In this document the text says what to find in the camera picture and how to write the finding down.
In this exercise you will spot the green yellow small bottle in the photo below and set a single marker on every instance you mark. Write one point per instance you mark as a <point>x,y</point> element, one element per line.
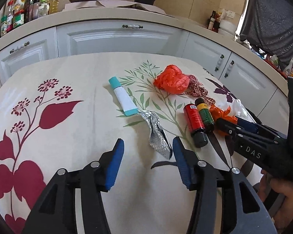
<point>205,115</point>

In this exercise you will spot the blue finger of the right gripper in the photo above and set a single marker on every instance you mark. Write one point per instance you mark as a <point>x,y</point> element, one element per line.
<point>247,125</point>
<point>264,137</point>

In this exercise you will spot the floral tablecloth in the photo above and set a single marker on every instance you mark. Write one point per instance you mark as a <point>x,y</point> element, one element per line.
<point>63,113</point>

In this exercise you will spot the dark sauce bottle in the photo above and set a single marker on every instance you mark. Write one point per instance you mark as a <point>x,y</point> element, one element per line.
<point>211,21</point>

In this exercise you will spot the white stacked bowls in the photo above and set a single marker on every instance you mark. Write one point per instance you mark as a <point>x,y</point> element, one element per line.
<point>226,28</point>

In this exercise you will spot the white teal small tube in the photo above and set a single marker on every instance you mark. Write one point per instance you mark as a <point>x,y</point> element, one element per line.
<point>129,108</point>

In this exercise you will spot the red small bottle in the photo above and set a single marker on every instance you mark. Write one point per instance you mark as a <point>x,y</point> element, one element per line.
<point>195,126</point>

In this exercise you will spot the pink stove cover cloth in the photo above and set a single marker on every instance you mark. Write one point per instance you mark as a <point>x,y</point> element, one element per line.
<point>113,4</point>

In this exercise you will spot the silver blister pack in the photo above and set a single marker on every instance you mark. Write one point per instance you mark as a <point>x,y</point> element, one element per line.
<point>157,138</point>

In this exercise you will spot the white cabinet door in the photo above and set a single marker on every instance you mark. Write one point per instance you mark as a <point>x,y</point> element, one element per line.
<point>247,83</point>

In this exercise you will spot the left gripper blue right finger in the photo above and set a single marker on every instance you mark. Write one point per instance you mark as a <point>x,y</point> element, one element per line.
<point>242,209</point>

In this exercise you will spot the white spray bottle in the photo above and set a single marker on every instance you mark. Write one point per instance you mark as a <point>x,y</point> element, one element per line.
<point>288,68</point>

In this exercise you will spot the orange wrapper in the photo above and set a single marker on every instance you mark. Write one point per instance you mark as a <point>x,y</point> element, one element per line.
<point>217,113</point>

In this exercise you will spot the crumpled red plastic bag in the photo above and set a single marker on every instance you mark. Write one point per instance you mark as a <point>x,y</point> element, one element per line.
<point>172,80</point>

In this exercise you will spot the red white twine bundle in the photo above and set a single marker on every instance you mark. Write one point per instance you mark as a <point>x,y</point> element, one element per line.
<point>197,89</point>

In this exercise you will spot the white plastic bag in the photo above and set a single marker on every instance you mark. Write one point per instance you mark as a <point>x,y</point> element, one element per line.
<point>237,109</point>

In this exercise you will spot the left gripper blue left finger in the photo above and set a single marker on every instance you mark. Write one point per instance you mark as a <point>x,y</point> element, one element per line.
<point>55,209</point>

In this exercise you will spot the dark hanging cloth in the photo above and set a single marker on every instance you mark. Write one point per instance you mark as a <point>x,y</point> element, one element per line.
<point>268,25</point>

